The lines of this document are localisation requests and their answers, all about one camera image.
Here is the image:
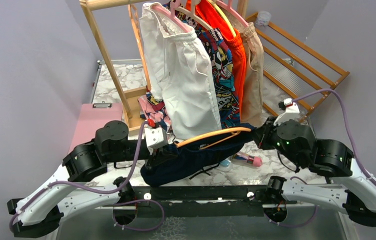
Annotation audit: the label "navy blue shorts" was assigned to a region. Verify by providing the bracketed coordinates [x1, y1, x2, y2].
[140, 132, 252, 187]

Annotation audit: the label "orange wooden hanger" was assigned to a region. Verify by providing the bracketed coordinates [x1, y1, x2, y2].
[175, 127, 251, 150]

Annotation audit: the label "wooden clothes rack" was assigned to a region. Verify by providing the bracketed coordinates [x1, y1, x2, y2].
[80, 0, 241, 131]

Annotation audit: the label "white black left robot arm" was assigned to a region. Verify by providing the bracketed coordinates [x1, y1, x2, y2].
[7, 120, 177, 239]

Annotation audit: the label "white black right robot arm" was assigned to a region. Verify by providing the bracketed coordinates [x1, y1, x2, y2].
[252, 117, 376, 227]

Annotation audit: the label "beige shorts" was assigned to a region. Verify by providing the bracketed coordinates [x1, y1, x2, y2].
[234, 23, 264, 127]

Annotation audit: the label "pink navy patterned shorts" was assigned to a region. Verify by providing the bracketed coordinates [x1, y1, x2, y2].
[138, 95, 171, 132]

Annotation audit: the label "white shorts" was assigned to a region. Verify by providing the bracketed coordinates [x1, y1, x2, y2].
[139, 2, 221, 139]

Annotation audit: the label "orange red shorts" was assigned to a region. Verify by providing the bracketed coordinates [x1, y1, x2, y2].
[185, 0, 245, 121]

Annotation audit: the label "comic print shorts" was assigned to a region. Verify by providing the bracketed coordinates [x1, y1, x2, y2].
[140, 1, 240, 138]

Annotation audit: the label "yellow hanger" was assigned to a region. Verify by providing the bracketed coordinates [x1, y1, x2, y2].
[207, 0, 236, 37]

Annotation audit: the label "pink hanger right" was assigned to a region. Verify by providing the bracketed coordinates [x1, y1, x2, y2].
[215, 0, 249, 27]

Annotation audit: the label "pink hanger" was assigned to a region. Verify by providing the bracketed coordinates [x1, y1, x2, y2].
[151, 0, 190, 33]
[215, 0, 249, 27]

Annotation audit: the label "orange twisted hanger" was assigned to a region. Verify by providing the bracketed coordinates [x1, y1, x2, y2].
[127, 4, 151, 92]

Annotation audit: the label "beige wooden hanger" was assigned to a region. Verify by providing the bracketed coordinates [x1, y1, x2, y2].
[173, 0, 213, 31]

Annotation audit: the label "pink hanger left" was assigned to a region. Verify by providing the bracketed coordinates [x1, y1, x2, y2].
[151, 0, 190, 33]

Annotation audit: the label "pink cylindrical bottle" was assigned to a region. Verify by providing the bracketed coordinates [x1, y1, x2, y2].
[232, 152, 262, 168]

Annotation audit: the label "wooden slatted shelf rack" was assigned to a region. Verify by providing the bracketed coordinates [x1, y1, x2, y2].
[255, 22, 349, 116]

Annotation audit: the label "pink clipboard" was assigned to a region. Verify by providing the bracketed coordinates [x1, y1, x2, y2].
[68, 102, 123, 153]

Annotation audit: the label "clear paperclip jar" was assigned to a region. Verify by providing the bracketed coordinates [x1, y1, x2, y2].
[255, 10, 272, 27]

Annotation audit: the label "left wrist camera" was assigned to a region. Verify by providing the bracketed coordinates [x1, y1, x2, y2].
[143, 119, 168, 150]

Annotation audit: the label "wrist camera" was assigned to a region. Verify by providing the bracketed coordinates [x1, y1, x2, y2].
[143, 119, 168, 150]
[273, 98, 300, 126]

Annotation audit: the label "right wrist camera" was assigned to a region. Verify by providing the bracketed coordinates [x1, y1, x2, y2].
[273, 98, 300, 126]

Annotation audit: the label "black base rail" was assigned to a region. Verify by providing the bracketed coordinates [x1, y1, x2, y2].
[101, 183, 298, 220]

